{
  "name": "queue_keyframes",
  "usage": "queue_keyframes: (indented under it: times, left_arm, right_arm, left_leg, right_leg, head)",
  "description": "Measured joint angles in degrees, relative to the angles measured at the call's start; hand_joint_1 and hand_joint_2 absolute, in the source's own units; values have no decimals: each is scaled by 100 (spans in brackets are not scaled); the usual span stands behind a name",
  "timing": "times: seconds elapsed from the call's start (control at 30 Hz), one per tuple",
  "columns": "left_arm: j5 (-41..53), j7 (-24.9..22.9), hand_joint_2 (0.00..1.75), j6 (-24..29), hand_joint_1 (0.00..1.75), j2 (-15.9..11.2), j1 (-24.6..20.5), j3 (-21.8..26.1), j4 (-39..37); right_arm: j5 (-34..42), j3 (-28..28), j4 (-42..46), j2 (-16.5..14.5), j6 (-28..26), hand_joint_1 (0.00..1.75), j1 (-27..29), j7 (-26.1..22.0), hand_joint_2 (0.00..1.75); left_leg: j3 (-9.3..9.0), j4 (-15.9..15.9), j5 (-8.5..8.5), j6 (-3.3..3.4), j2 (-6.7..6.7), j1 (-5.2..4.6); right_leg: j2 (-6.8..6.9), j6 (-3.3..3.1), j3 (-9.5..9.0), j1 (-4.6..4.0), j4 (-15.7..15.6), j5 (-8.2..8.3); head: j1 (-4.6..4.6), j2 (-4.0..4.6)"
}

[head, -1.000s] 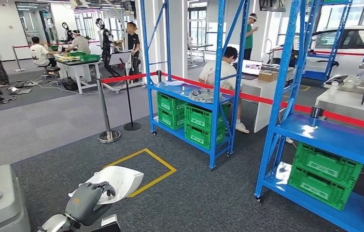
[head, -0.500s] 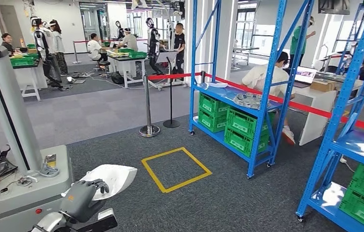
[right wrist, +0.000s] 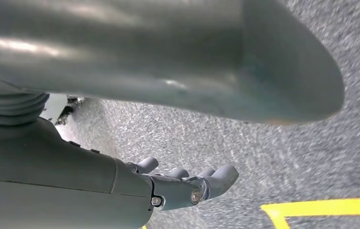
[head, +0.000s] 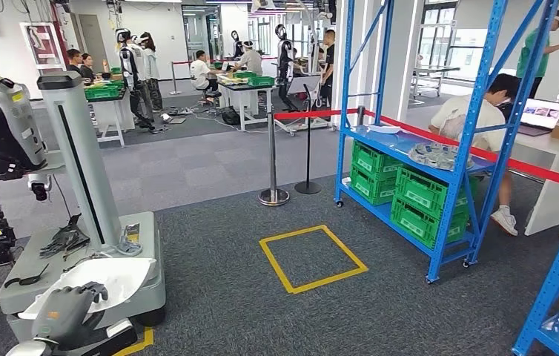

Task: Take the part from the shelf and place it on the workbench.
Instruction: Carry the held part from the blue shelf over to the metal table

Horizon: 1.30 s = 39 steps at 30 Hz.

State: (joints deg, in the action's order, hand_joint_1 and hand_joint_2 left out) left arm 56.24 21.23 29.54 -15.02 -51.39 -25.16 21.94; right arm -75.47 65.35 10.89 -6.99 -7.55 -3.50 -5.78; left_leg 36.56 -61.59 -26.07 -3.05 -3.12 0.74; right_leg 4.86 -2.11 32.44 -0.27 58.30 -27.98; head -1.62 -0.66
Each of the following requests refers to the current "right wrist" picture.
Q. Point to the yellow floor tape outline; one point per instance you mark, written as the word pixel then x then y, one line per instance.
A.
pixel 325 207

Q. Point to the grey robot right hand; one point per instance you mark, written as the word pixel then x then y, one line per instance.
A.
pixel 56 192

